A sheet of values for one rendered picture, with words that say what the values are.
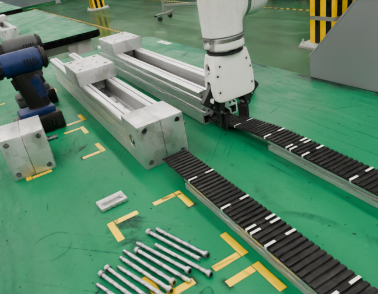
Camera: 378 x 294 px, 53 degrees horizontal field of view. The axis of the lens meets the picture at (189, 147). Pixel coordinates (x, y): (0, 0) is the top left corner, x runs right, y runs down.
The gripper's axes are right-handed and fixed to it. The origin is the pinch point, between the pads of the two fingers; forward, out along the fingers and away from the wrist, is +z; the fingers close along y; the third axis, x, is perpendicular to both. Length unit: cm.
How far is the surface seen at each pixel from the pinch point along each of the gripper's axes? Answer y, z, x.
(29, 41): -30, -19, 60
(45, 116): -35, -3, 36
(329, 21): 256, 50, 205
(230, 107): 3.5, 0.7, 6.4
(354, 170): 0.3, 0.0, -32.2
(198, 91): -4.2, -5.9, 6.6
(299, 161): -1.6, 1.8, -22.1
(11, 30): -23, -9, 207
